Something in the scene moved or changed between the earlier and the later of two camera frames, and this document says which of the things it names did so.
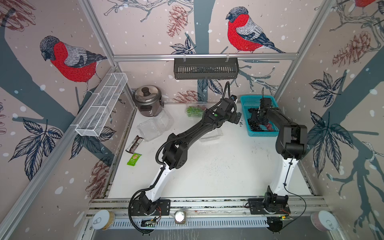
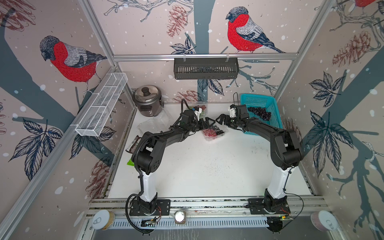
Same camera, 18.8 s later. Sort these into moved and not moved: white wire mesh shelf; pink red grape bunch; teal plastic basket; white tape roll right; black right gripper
Moved: black right gripper; pink red grape bunch
Not moved: white wire mesh shelf; teal plastic basket; white tape roll right
